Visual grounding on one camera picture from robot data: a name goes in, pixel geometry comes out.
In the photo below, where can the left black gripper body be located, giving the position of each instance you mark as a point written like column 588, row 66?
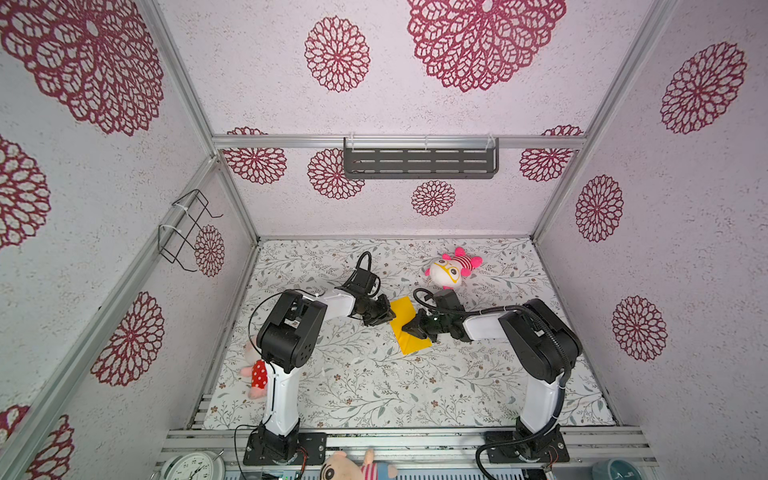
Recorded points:
column 376, row 310

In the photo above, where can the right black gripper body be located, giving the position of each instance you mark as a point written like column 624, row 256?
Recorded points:
column 430, row 326

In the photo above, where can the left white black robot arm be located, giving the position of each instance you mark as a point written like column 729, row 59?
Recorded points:
column 287, row 340

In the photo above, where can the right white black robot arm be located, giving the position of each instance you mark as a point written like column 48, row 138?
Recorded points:
column 545, row 346

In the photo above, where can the pink white plush toy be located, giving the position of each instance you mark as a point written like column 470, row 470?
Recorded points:
column 450, row 270

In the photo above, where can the pink doll red dotted dress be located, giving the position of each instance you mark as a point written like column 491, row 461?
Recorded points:
column 254, row 372

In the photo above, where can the pig plush striped shirt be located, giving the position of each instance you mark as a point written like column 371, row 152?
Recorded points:
column 340, row 467

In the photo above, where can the teal round clock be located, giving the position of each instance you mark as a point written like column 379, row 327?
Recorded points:
column 615, row 469

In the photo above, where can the white analog alarm clock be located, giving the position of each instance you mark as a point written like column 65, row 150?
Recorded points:
column 200, row 465

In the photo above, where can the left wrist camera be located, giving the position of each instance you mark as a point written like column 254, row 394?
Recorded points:
column 362, row 283

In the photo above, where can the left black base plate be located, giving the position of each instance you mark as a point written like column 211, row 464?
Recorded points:
column 267, row 449

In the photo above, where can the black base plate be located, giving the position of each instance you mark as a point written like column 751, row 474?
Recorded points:
column 267, row 449
column 550, row 448

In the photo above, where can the dark grey wall shelf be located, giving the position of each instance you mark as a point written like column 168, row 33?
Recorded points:
column 425, row 163

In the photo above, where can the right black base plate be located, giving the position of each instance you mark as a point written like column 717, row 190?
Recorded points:
column 550, row 448

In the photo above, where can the black wire wall rack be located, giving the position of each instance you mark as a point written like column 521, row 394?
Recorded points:
column 173, row 239

